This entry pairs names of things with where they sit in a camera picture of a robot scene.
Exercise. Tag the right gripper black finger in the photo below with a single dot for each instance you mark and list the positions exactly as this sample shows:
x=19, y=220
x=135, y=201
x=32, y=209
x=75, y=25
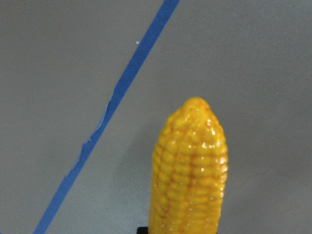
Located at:
x=142, y=230

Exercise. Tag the yellow plastic corn cob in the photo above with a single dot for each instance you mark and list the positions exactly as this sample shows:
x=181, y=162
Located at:
x=189, y=172

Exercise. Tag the blue tape right vertical line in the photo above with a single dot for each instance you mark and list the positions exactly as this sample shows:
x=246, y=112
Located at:
x=135, y=63

